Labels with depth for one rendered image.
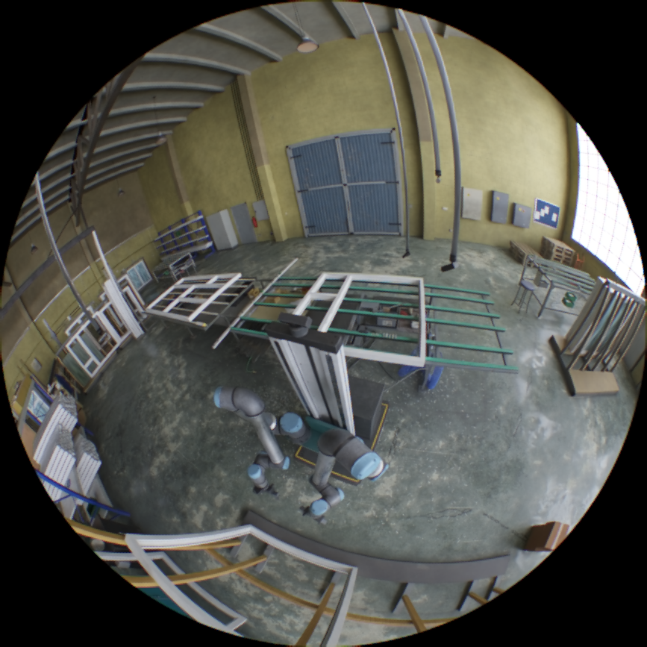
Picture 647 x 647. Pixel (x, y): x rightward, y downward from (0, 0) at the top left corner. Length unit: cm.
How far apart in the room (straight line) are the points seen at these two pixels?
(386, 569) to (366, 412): 166
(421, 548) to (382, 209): 832
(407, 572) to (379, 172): 882
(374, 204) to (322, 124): 359
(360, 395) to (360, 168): 723
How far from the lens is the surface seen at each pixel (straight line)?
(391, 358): 181
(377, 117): 807
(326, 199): 827
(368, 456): 78
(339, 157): 797
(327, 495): 131
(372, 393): 170
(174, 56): 880
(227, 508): 275
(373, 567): 238
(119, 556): 319
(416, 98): 787
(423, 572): 250
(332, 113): 844
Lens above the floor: 231
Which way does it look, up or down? 39 degrees down
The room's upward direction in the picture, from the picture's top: 12 degrees counter-clockwise
